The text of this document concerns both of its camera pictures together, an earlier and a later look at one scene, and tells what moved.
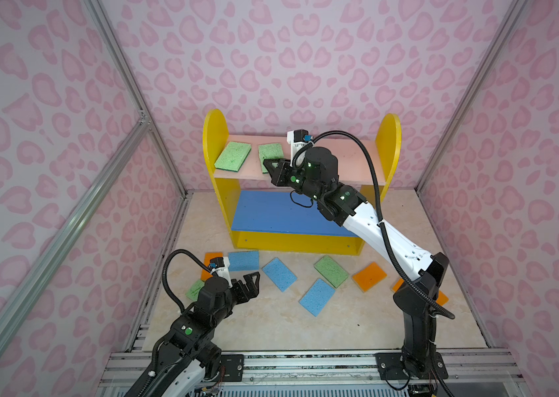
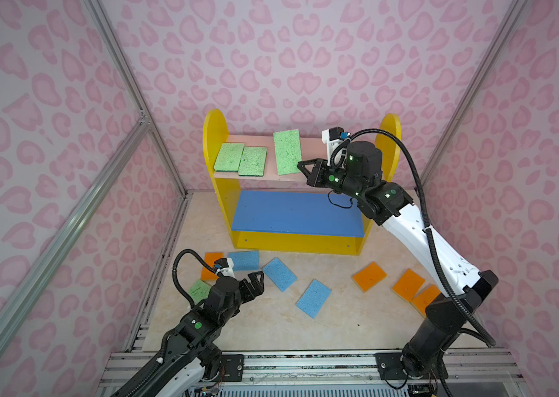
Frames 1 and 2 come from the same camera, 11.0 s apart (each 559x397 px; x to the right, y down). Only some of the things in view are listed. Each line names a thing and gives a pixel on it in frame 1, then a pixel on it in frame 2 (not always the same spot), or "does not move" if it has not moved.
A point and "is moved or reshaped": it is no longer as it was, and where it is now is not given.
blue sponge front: x=317 y=297 does not move
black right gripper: x=279 y=175 to x=317 y=178
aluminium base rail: x=331 y=375 does not move
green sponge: x=233 y=156 does not move
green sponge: x=193 y=291 does not move
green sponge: x=331 y=270 is moved or reshaped
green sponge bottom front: x=269 y=151 to x=253 y=161
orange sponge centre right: x=369 y=276 does not move
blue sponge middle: x=279 y=274 does not move
